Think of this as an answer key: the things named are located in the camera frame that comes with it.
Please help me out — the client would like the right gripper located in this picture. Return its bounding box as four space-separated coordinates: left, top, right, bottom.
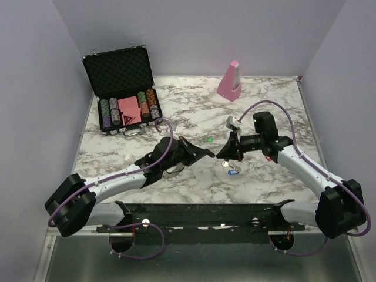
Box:
217 130 264 162

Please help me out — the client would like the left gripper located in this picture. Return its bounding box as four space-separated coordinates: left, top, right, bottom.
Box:
162 136 209 172

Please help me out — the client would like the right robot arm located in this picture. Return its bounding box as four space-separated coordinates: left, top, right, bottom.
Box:
216 112 366 239

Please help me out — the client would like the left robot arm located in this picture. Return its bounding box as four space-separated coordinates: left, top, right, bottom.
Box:
45 136 215 237

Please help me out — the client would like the blue key tag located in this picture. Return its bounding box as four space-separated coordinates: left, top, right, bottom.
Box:
227 169 239 176

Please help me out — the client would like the steel disc with keyrings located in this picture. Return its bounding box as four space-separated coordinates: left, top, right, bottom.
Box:
162 167 184 181

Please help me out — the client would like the pink metronome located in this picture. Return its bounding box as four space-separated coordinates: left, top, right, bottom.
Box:
217 61 242 102

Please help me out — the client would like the black poker chip case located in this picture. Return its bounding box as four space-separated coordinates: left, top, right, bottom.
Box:
82 46 163 136

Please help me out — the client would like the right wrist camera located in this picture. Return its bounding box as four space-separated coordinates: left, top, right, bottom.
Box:
226 116 241 130

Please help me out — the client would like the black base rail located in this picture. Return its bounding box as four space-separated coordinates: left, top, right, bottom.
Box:
96 203 306 244

